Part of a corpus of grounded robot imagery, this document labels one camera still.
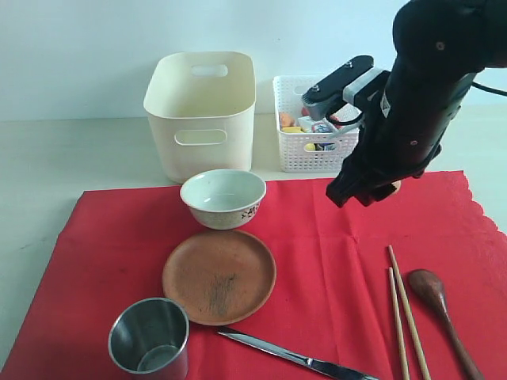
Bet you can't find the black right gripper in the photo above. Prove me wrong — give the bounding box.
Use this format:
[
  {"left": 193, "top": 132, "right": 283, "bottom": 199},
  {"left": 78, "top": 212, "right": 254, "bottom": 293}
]
[{"left": 326, "top": 74, "right": 462, "bottom": 207}]

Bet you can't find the blue white milk carton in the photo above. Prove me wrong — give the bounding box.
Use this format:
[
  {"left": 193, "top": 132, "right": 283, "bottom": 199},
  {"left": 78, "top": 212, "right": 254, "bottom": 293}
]
[{"left": 298, "top": 116, "right": 337, "bottom": 151}]

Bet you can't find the yellow cheese wedge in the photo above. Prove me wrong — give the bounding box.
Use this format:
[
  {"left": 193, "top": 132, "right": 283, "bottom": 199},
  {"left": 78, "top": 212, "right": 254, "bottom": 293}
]
[{"left": 281, "top": 126, "right": 303, "bottom": 133}]

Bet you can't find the red toy sausage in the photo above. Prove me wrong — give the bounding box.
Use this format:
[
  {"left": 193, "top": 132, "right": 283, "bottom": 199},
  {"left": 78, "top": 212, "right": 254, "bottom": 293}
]
[{"left": 300, "top": 105, "right": 344, "bottom": 130}]

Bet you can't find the orange fried chicken piece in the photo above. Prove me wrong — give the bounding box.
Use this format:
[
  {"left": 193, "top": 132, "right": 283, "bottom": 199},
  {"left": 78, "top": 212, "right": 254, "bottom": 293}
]
[{"left": 278, "top": 112, "right": 295, "bottom": 127}]

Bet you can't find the pale green ceramic bowl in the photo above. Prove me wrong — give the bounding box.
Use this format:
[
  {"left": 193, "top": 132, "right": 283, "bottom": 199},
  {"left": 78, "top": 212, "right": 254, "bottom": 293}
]
[{"left": 180, "top": 169, "right": 267, "bottom": 230}]

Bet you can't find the silver table knife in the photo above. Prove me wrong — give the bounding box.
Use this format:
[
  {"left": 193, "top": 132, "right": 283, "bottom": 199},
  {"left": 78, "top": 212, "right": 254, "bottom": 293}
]
[{"left": 217, "top": 326, "right": 375, "bottom": 380}]

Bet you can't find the stainless steel cup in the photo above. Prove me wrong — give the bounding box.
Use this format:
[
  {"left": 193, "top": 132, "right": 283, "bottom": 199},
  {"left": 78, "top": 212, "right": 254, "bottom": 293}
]
[{"left": 108, "top": 298, "right": 189, "bottom": 379}]

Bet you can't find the brown egg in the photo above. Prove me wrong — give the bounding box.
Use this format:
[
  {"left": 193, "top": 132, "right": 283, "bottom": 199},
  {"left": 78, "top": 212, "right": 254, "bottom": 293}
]
[{"left": 391, "top": 180, "right": 402, "bottom": 195}]

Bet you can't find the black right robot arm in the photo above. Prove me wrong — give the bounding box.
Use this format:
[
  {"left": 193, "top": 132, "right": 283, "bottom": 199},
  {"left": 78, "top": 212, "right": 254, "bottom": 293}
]
[{"left": 326, "top": 1, "right": 506, "bottom": 207}]

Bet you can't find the white perforated plastic basket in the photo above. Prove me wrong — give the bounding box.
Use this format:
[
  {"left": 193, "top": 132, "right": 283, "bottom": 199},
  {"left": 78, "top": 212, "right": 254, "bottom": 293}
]
[{"left": 273, "top": 74, "right": 359, "bottom": 173}]

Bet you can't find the red scalloped table cloth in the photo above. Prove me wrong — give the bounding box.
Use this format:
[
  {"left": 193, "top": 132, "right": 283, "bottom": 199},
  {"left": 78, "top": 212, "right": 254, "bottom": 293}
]
[{"left": 1, "top": 172, "right": 506, "bottom": 379}]

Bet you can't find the dark wooden spoon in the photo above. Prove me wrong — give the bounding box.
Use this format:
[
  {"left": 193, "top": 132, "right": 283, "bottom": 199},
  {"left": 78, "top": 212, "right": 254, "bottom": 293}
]
[{"left": 408, "top": 269, "right": 484, "bottom": 380}]

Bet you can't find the cream plastic bin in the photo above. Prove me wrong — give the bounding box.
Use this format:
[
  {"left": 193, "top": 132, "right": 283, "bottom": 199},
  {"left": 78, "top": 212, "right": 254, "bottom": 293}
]
[{"left": 143, "top": 51, "right": 256, "bottom": 183}]

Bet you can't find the long wooden chopstick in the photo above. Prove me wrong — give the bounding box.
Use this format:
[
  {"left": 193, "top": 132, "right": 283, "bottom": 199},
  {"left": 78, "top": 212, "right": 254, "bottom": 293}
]
[{"left": 387, "top": 245, "right": 431, "bottom": 380}]

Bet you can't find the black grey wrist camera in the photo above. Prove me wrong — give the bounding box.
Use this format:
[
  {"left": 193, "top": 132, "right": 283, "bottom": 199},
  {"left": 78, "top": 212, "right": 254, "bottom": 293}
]
[{"left": 301, "top": 55, "right": 374, "bottom": 120}]

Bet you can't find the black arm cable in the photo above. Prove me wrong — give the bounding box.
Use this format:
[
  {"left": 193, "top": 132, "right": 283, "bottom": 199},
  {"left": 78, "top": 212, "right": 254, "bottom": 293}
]
[{"left": 473, "top": 81, "right": 507, "bottom": 96}]

